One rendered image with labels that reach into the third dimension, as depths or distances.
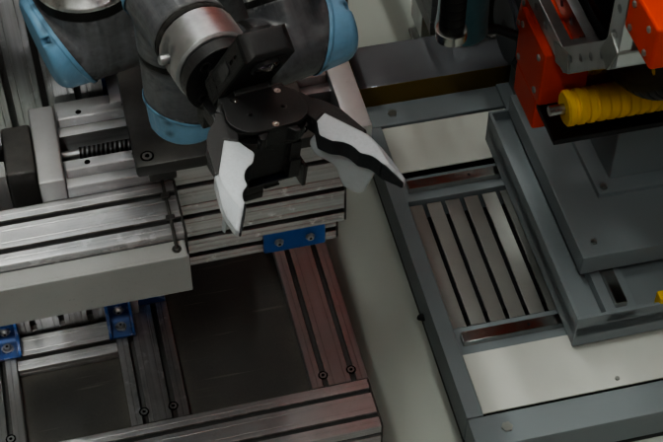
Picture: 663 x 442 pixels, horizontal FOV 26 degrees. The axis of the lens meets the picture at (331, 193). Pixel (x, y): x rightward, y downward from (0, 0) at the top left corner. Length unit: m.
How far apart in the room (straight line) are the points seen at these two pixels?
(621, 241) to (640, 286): 0.10
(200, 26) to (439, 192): 1.50
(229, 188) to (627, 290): 1.43
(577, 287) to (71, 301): 1.01
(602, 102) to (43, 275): 0.93
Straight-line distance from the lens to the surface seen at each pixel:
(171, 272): 1.78
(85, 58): 1.63
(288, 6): 1.41
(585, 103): 2.24
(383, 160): 1.17
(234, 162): 1.15
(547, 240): 2.56
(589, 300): 2.48
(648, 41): 1.88
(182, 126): 1.40
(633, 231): 2.49
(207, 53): 1.24
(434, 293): 2.54
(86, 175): 1.83
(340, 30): 1.42
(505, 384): 2.45
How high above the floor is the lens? 2.09
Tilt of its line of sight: 48 degrees down
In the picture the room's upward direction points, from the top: straight up
